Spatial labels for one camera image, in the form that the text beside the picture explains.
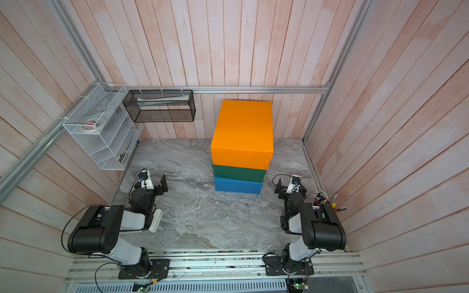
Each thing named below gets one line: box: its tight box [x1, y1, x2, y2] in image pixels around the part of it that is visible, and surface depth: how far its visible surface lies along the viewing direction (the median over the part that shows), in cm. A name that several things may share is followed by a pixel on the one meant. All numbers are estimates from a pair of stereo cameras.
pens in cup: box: [313, 190, 338, 206], surface depth 77 cm
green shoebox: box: [212, 164, 267, 184], surface depth 82 cm
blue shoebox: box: [213, 177, 264, 195], surface depth 94 cm
